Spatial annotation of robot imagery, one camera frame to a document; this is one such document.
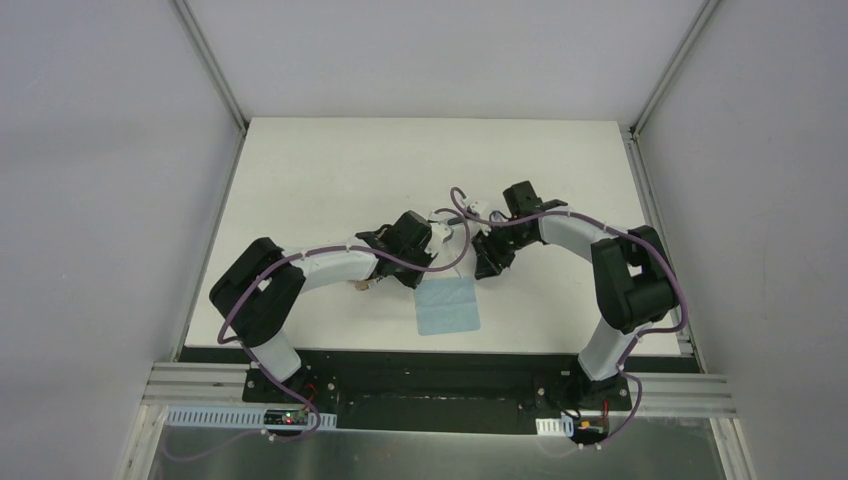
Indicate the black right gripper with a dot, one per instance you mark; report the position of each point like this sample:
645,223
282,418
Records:
488,258

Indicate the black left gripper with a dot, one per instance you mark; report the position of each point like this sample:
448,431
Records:
411,266

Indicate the light blue cleaning cloth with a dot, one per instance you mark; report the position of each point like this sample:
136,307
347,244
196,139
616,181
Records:
446,306

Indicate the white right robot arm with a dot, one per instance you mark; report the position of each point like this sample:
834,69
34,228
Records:
634,284

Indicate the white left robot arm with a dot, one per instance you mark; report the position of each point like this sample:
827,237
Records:
258,291

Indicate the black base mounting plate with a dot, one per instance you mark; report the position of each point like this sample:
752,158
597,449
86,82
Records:
502,394

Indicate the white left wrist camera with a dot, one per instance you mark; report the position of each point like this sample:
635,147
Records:
441,231

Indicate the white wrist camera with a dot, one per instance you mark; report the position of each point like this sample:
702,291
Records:
481,211
441,231

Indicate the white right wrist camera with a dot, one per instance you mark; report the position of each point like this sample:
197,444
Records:
481,211

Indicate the right white cable duct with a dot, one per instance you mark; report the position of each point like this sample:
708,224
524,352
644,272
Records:
555,427

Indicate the white cable duct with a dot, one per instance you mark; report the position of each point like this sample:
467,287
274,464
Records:
283,419
555,427

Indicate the aluminium frame rail front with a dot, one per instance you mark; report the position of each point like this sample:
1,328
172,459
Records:
215,384

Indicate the left white cable duct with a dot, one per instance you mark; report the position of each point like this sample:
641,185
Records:
283,419

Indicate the left aluminium corner post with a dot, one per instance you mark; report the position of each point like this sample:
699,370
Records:
203,51

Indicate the aluminium corner post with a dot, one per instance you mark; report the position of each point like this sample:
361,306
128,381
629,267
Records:
706,11
203,51

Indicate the right aluminium corner post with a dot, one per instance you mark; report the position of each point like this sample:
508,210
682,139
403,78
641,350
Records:
706,11

